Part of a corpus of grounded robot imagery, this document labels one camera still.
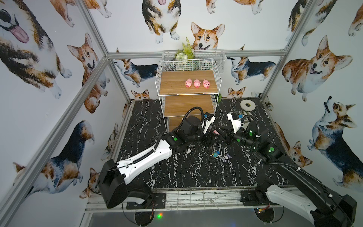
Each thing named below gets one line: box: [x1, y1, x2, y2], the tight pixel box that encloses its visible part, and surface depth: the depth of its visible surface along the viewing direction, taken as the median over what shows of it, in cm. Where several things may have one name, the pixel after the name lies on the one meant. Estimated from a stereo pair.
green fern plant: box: [174, 36, 196, 61], surface depth 83 cm
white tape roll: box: [240, 99, 256, 112], surface depth 120 cm
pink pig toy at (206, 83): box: [203, 78, 211, 89], surface depth 70 cm
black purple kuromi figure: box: [223, 153, 233, 161], surface depth 88 cm
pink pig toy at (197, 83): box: [193, 78, 201, 89], surface depth 71 cm
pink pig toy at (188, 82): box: [184, 78, 193, 88], surface depth 71 cm
